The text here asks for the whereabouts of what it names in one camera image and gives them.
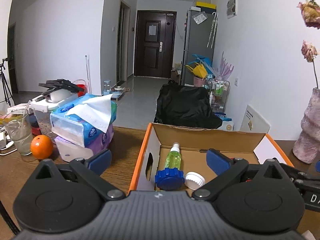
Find white jar lid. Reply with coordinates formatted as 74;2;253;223
184;172;206;191

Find green spray bottle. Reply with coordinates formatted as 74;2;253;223
164;142;182;170

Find pink ceramic vase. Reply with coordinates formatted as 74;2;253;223
292;88;320;164

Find purple tissue pack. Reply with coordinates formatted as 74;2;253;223
55;124;114;162

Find orange cardboard box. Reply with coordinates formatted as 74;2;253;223
129;123;293;191

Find blue tissue pack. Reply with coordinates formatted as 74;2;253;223
50;93;117;147

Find white framed board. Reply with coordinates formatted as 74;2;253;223
240;105;271;133

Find orange fruit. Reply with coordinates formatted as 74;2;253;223
30;135;54;160

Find blue jar lid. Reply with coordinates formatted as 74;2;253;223
155;168;185;191

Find clear food container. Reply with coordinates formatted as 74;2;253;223
30;89;78;144

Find black bag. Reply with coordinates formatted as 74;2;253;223
154;80;222;129

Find clear plastic cup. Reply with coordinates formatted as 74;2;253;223
3;100;33;156

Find purple coral decoration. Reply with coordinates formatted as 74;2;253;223
217;52;234;81

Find yellow bag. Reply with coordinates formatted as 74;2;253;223
185;63;208;79

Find grey refrigerator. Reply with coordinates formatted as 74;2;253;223
181;7;218;85

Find dark entrance door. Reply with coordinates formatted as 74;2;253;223
134;10;176;79

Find dried roses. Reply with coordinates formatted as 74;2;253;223
297;0;319;89

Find wire rack with bottles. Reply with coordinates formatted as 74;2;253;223
209;79;230;113

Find white charger with cables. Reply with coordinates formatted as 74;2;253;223
0;127;17;156

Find camera tripod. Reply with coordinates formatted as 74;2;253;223
0;58;12;107

